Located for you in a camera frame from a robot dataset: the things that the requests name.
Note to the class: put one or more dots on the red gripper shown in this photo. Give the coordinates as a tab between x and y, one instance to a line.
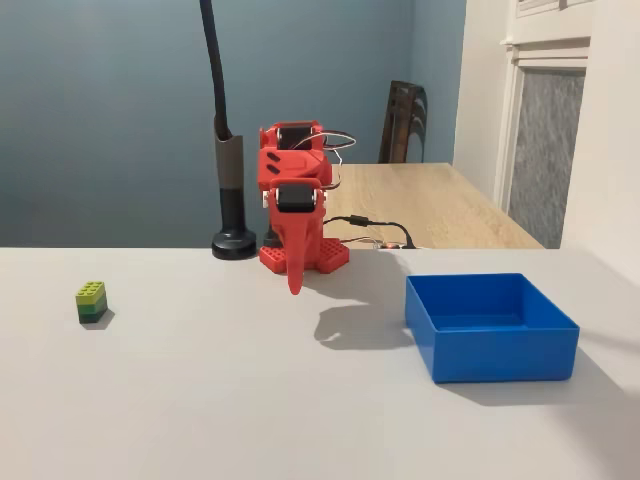
294	226

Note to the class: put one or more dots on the green lego brick stack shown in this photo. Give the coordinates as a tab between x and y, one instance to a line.
91	302

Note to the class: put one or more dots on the red robot arm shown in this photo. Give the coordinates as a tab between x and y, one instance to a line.
290	165

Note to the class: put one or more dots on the blue square box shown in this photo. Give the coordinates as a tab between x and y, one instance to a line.
500	355

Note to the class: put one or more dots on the black gooseneck stand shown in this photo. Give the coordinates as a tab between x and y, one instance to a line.
232	210

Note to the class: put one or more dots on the small controller board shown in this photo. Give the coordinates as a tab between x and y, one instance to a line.
387	245

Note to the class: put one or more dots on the light wooden table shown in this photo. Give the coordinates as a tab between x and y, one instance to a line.
425	200

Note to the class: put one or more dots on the dark wooden chair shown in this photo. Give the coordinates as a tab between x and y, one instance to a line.
400	125

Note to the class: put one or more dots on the white framed glass door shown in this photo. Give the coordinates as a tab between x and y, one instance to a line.
550	150

